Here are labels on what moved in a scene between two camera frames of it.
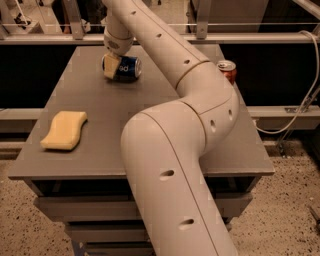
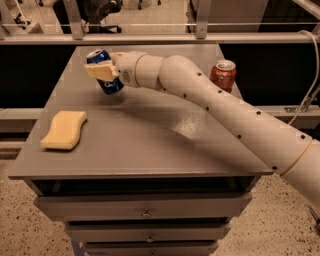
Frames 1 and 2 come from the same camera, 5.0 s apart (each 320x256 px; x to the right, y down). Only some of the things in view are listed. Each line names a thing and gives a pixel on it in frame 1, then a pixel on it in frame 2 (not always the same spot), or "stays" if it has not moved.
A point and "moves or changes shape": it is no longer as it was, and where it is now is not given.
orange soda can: (228, 67) stays
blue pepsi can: (130, 67) moves or changes shape
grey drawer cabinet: (87, 187) stays
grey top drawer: (120, 207) stays
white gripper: (115, 45) → (126, 68)
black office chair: (93, 13) stays
